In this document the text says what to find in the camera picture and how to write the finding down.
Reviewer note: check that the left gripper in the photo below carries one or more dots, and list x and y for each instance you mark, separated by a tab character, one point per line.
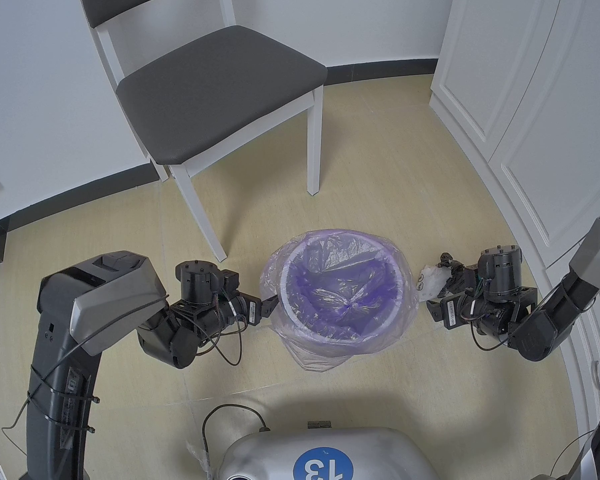
242	312

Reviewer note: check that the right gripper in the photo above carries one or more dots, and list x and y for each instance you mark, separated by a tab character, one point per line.
462	313

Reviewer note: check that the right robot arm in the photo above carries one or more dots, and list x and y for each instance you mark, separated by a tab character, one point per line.
545	325

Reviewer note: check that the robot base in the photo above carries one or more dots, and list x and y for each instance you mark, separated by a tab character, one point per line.
330	455

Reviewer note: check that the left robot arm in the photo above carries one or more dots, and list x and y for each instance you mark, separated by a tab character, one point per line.
105	293

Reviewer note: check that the white trash bin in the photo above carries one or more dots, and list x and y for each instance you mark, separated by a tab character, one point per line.
288	295

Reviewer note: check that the purple plastic bag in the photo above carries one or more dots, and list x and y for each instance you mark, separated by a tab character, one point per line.
330	288

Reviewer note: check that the clear printed wrapper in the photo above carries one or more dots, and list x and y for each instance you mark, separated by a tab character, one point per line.
432	283

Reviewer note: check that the clear plastic wrapper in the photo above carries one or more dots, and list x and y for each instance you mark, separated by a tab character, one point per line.
200	455

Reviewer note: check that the white chair with grey seat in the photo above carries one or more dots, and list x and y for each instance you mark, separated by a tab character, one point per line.
215	93

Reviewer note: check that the white wardrobe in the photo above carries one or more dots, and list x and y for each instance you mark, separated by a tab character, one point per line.
540	93

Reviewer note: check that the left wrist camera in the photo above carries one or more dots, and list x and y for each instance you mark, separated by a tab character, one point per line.
231	281

